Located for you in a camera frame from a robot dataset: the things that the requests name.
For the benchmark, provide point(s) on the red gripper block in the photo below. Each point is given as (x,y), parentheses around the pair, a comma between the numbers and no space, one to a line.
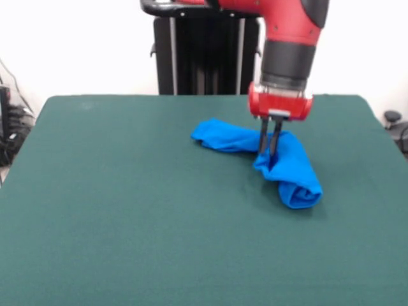
(280,105)

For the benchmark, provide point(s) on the blue printed t-shirt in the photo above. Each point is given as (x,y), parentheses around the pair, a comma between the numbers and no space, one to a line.
(296,172)

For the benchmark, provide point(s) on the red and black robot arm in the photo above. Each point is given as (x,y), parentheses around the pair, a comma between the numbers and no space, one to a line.
(290,48)

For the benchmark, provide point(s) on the black chair part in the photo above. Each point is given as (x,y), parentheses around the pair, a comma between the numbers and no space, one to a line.
(395,124)

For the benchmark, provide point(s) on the dark green table cloth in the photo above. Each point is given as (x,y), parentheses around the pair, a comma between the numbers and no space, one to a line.
(127,207)

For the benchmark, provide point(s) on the black electronics box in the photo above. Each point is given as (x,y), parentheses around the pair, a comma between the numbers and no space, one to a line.
(4,111)

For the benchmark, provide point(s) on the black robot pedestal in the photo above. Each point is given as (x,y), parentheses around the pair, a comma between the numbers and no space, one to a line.
(207,57)

